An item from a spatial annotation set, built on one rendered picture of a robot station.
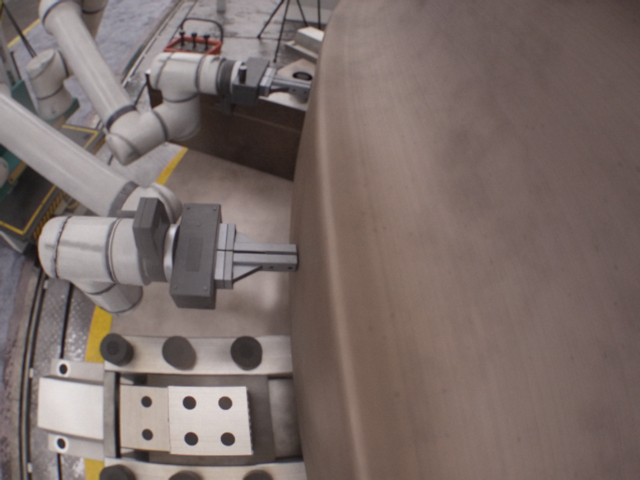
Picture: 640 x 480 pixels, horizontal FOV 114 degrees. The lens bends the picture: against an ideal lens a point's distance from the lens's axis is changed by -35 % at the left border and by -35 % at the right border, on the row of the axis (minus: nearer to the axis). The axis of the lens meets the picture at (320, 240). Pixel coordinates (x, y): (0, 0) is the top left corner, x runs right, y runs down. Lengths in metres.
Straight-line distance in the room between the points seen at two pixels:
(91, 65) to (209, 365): 0.73
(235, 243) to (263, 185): 0.97
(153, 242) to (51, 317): 1.37
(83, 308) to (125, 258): 1.22
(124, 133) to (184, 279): 0.44
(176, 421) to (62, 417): 0.58
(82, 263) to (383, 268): 0.35
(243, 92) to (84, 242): 0.41
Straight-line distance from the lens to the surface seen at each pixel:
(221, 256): 0.40
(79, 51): 0.90
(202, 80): 0.71
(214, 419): 0.51
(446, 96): 0.37
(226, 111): 0.75
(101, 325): 1.55
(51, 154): 0.65
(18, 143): 0.70
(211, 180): 1.39
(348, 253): 0.27
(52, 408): 1.06
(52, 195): 1.61
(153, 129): 0.76
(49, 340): 1.67
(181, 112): 0.78
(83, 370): 1.13
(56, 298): 1.72
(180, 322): 1.10
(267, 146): 1.31
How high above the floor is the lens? 1.34
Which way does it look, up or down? 56 degrees down
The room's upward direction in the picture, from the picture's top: 20 degrees clockwise
